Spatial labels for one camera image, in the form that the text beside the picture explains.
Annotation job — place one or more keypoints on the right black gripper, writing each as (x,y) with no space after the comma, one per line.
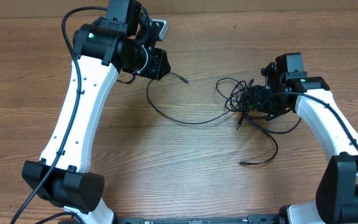
(255,98)

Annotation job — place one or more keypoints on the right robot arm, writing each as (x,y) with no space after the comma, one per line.
(288,88)

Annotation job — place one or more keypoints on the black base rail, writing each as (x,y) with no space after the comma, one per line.
(194,220)

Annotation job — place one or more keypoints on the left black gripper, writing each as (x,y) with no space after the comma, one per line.
(155,71)

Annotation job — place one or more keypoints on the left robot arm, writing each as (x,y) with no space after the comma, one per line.
(121,41)

